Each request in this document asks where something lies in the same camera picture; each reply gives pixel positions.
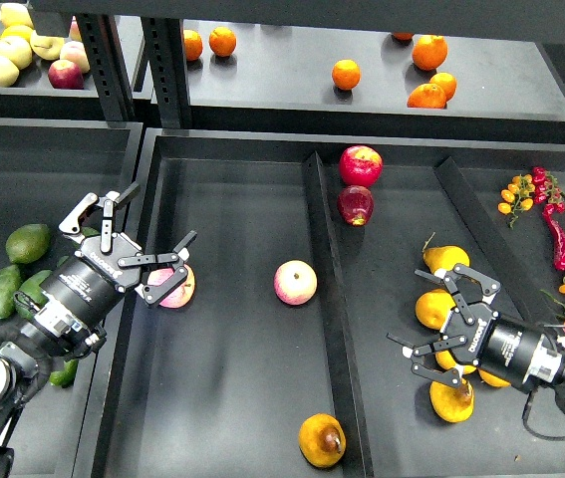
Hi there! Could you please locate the pink apple in left section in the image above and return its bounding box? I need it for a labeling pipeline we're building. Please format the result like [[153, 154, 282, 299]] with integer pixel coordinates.
[[147, 264, 195, 309]]

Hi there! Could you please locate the yellow pear with stem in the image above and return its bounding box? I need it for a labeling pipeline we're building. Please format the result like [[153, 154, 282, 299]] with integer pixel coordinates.
[[422, 232, 470, 277]]

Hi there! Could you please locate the black middle tray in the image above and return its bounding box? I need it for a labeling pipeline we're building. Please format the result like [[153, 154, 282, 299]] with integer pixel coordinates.
[[101, 129, 565, 477]]

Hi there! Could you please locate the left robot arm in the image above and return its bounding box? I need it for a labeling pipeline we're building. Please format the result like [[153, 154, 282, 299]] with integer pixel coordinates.
[[0, 183, 197, 477]]

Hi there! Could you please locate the orange cherry tomato bunch left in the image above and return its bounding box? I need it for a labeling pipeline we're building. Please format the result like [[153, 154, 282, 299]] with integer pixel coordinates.
[[497, 174, 535, 228]]

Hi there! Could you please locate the round yellow pear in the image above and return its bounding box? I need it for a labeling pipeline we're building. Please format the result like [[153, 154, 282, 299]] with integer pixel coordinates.
[[415, 289, 455, 331]]

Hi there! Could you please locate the yellow pear with brown end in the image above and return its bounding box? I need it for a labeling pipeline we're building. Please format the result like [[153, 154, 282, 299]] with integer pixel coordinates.
[[298, 413, 347, 468]]

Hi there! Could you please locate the black shelf post right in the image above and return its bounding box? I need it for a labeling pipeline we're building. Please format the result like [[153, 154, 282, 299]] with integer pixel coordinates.
[[141, 17, 193, 129]]

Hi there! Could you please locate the red cherry tomato bunch top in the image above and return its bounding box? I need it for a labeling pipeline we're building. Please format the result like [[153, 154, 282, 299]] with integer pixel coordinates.
[[531, 166, 565, 213]]

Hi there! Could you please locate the black shelf post left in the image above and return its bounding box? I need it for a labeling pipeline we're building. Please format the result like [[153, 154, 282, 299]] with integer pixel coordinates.
[[75, 13, 136, 121]]

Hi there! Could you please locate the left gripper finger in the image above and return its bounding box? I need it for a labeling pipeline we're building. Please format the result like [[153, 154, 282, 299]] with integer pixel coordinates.
[[58, 180, 141, 254], [118, 230, 197, 307]]

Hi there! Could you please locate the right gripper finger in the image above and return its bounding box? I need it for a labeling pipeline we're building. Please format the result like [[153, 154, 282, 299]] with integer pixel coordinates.
[[415, 263, 501, 324], [386, 333, 466, 386]]

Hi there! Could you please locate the yellow apple with stem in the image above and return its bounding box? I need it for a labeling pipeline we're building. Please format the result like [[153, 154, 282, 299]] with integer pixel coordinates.
[[29, 30, 65, 61]]

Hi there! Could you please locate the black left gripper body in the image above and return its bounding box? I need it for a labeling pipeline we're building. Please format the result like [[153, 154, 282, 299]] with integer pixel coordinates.
[[38, 233, 141, 334]]

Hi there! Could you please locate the red apple on left shelf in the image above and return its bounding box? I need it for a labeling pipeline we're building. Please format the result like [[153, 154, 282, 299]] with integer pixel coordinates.
[[48, 59, 84, 90]]

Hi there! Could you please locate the pink apple centre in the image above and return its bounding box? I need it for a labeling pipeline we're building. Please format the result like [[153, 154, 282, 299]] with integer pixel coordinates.
[[274, 260, 317, 306]]

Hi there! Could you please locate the green avocado centre pile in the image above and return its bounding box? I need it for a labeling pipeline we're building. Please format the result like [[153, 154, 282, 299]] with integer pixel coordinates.
[[13, 269, 52, 320]]

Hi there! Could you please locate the pale pink apple on shelf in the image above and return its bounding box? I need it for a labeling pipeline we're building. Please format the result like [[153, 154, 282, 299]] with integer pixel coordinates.
[[60, 41, 90, 75]]

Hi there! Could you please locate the yellow pear lower right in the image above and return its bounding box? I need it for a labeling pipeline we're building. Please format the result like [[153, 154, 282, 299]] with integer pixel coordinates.
[[429, 379, 475, 423]]

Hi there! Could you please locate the dark avocado middle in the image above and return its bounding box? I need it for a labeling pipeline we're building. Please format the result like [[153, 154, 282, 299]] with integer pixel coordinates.
[[56, 255, 69, 268]]

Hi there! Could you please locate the red chili pepper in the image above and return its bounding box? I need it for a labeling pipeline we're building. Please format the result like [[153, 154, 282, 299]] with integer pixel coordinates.
[[542, 203, 565, 271]]

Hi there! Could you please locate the black tray divider right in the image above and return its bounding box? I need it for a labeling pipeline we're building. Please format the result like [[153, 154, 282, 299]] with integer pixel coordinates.
[[433, 155, 565, 414]]

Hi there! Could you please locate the yellow pear brown spot right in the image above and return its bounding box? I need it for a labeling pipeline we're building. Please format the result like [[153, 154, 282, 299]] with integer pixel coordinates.
[[477, 368, 511, 388]]

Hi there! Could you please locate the yellow pear under gripper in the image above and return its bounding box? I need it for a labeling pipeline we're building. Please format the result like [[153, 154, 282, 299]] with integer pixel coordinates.
[[435, 350, 476, 374]]

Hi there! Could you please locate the black left tray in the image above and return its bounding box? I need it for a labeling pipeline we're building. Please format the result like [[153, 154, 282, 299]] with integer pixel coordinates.
[[0, 119, 143, 477]]

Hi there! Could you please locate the dark green avocado top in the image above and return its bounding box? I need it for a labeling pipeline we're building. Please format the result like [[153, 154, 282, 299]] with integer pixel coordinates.
[[81, 227, 101, 238]]

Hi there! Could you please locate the black tray divider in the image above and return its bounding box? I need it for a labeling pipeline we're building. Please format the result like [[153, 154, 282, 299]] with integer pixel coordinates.
[[302, 151, 374, 477], [433, 155, 565, 414]]

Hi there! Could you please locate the dark red apple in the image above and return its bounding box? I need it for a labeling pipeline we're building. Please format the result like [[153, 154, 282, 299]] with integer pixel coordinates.
[[337, 185, 375, 227]]

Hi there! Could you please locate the black shelf post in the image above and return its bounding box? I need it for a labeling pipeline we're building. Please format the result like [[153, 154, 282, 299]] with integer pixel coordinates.
[[141, 17, 193, 129], [75, 13, 136, 121]]

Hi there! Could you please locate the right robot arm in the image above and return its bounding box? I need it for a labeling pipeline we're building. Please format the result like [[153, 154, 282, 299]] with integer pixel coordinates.
[[387, 263, 565, 441]]

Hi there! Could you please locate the black tray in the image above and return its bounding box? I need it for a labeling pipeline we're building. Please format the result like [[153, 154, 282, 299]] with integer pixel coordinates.
[[101, 129, 565, 477], [0, 119, 143, 477]]

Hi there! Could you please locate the black tray divider left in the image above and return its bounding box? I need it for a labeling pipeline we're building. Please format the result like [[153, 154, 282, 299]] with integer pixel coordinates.
[[302, 151, 374, 477]]

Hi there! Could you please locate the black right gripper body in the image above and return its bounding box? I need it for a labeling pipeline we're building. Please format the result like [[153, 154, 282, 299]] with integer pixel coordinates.
[[441, 304, 565, 388]]

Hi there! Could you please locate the light green avocado top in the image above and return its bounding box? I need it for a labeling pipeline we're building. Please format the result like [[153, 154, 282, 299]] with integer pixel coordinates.
[[5, 223, 51, 264]]

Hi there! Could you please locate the bright red apple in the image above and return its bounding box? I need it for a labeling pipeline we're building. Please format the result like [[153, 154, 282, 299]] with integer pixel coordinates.
[[339, 145, 384, 188]]

